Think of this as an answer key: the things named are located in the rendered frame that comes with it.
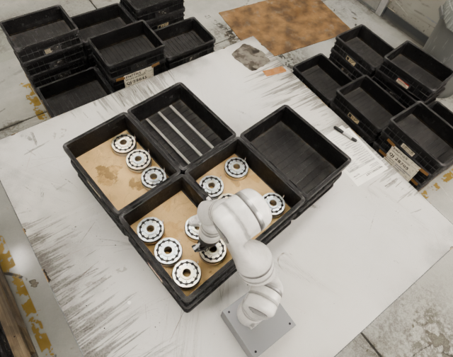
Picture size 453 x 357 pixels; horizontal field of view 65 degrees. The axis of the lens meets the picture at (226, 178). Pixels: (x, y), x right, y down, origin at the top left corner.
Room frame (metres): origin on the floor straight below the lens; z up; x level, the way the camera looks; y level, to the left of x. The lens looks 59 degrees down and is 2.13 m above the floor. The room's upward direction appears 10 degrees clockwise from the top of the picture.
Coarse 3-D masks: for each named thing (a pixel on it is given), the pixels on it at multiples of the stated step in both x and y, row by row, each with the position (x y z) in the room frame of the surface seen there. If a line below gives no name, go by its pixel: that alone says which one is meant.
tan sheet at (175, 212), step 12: (180, 192) 0.68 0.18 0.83; (168, 204) 0.62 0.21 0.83; (180, 204) 0.63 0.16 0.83; (192, 204) 0.64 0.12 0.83; (144, 216) 0.55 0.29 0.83; (156, 216) 0.56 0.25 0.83; (168, 216) 0.57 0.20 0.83; (180, 216) 0.58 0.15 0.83; (132, 228) 0.49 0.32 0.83; (168, 228) 0.52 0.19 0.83; (180, 228) 0.53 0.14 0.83; (180, 240) 0.48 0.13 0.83; (168, 252) 0.43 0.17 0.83; (192, 252) 0.44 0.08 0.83; (228, 252) 0.46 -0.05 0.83; (204, 264) 0.40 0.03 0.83; (204, 276) 0.36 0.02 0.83
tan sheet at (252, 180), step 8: (224, 160) 0.88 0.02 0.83; (216, 168) 0.83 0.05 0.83; (248, 168) 0.86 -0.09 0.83; (224, 176) 0.80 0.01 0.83; (248, 176) 0.82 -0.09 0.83; (256, 176) 0.82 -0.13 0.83; (224, 184) 0.76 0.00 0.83; (232, 184) 0.76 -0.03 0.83; (240, 184) 0.77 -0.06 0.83; (248, 184) 0.78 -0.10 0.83; (256, 184) 0.78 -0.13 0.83; (264, 184) 0.79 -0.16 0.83; (224, 192) 0.72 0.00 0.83; (232, 192) 0.73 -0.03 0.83; (264, 192) 0.75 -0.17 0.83; (272, 192) 0.76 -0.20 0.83; (288, 208) 0.70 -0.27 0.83; (280, 216) 0.65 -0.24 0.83; (272, 224) 0.61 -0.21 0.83
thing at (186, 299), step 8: (176, 176) 0.70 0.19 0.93; (184, 176) 0.70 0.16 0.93; (168, 184) 0.66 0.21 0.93; (192, 184) 0.67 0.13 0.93; (200, 192) 0.65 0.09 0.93; (144, 200) 0.57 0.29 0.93; (128, 208) 0.53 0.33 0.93; (120, 216) 0.49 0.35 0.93; (128, 224) 0.47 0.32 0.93; (136, 240) 0.42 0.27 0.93; (144, 248) 0.39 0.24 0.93; (152, 256) 0.37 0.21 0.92; (160, 264) 0.35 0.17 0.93; (232, 264) 0.39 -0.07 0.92; (160, 272) 0.33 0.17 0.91; (216, 272) 0.35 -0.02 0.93; (168, 280) 0.30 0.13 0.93; (208, 280) 0.32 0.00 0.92; (176, 288) 0.28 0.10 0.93; (200, 288) 0.29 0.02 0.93; (184, 296) 0.26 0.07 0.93; (192, 296) 0.26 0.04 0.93
